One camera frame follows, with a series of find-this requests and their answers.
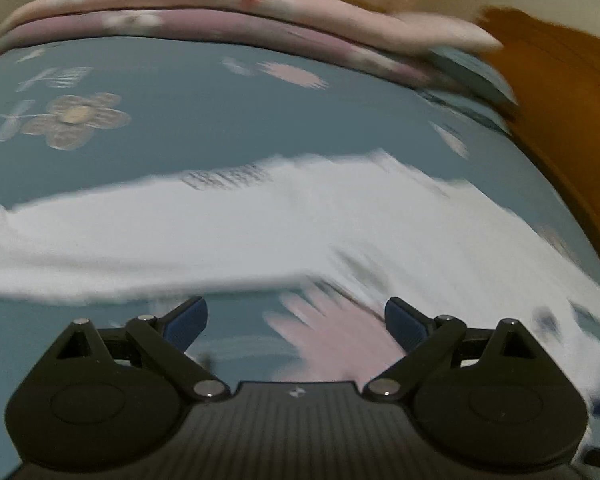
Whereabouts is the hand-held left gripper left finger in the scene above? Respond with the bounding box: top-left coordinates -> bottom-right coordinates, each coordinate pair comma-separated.
56,296 -> 231,403

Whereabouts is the blue floral bed sheet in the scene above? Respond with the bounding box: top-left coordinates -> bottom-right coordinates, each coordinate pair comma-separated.
0,35 -> 600,480

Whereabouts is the purple floral quilt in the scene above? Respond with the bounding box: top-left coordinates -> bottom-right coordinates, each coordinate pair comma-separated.
0,9 -> 461,93

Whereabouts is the wooden bed headboard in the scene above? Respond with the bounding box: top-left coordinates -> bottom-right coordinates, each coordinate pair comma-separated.
477,6 -> 600,301

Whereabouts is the white long-sleeved printed shirt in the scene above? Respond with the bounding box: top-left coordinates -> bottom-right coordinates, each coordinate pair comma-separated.
0,149 -> 600,401

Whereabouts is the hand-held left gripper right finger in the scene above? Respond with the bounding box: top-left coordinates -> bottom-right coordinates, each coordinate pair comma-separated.
362,296 -> 542,403

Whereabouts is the teal pillow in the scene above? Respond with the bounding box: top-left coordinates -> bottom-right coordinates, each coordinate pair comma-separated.
427,46 -> 518,106
415,87 -> 513,136

